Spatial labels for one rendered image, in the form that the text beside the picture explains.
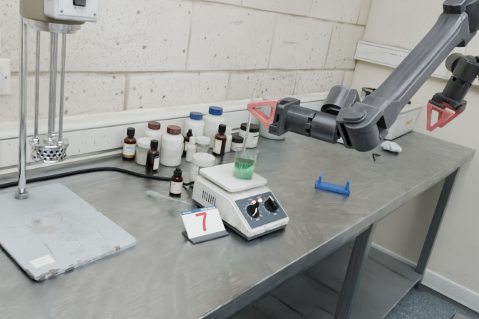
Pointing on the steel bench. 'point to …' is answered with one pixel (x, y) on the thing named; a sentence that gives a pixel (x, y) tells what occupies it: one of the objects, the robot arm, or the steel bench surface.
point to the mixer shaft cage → (49, 150)
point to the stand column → (22, 110)
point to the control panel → (260, 210)
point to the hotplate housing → (221, 198)
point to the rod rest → (333, 186)
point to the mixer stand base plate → (56, 231)
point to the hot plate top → (224, 176)
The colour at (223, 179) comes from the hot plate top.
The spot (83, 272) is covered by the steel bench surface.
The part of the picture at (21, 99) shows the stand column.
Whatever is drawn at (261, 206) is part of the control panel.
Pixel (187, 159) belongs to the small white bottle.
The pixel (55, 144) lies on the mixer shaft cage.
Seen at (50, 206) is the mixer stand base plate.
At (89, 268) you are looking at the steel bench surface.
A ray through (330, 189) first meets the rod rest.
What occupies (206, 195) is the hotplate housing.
